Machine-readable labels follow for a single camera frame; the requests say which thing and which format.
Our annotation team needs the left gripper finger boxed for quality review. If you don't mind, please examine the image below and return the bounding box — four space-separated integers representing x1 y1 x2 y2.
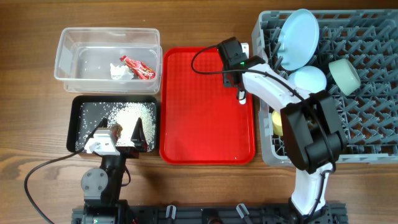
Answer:
91 118 108 136
131 118 147 146

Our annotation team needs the brown food scrap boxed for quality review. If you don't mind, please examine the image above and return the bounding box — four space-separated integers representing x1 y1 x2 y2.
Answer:
111 123 123 139

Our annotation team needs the white rice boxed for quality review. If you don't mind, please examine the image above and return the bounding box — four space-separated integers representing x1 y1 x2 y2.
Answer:
72 102 157 151

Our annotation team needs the white plastic spoon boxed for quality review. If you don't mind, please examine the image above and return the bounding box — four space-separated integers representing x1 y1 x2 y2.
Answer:
239 98 246 105

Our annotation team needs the white tissue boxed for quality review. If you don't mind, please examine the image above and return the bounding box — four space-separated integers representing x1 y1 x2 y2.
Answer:
110 63 134 80

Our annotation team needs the yellow cup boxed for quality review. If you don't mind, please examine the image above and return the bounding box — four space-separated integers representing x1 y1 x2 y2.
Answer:
271 111 283 136

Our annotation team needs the red snack wrapper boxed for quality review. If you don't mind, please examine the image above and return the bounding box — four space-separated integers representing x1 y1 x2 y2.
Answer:
120 55 156 80

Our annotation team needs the large light blue plate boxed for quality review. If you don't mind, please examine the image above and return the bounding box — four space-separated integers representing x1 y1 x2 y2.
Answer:
277 9 320 71

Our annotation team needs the small light blue bowl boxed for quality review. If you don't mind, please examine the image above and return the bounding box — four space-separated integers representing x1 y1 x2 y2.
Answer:
288 66 326 93

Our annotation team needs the green bowl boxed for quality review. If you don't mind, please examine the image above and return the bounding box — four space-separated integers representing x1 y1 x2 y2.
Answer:
328 58 361 95

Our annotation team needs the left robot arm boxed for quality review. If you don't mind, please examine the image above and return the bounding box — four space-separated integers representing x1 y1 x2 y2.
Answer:
72 118 148 224

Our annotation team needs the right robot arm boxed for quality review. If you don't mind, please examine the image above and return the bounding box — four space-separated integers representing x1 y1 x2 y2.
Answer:
222 54 347 223

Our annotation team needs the grey dishwasher rack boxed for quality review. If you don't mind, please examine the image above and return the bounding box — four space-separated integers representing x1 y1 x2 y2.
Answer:
251 9 397 166

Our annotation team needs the black tray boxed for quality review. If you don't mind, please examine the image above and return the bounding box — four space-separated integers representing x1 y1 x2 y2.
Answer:
67 95 160 152

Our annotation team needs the red serving tray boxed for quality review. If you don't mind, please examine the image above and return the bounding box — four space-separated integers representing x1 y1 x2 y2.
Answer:
159 47 256 165

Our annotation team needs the clear plastic bin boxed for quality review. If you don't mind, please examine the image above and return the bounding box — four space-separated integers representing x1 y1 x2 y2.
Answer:
54 27 163 95

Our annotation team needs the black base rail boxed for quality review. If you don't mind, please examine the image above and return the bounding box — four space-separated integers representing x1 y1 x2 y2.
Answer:
71 203 349 224

